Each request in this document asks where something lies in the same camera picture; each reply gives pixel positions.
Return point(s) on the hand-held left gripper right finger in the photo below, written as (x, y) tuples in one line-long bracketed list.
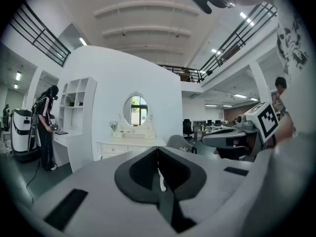
[(185, 179)]

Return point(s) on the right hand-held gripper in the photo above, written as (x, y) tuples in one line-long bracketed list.
[(247, 134)]

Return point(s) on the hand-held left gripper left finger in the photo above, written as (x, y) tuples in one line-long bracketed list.
[(133, 179)]

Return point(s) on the person's right forearm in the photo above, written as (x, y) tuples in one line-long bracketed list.
[(285, 130)]

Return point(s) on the row of office desks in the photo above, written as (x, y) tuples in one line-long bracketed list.
[(212, 126)]

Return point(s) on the grey upholstered chair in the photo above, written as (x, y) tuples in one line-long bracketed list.
[(179, 143)]

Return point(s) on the black office chair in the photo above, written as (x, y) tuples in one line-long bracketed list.
[(187, 128)]

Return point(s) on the small flower vase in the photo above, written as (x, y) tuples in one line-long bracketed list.
[(113, 127)]

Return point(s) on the white black-printed shirt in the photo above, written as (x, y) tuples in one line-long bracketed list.
[(296, 88)]

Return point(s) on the white shelf desk unit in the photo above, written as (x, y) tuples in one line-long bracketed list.
[(79, 122)]

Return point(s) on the black tablet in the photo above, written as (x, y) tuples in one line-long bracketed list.
[(61, 133)]

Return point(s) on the black balcony railing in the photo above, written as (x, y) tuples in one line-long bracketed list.
[(42, 33), (232, 43)]

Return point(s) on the white service robot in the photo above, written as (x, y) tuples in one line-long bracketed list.
[(21, 130)]

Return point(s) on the strip ceiling light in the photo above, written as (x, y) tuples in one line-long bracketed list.
[(83, 41), (18, 76)]

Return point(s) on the oval mirror white frame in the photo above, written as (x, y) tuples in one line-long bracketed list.
[(135, 110)]

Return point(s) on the black head-worn camera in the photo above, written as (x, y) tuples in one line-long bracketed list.
[(201, 2)]

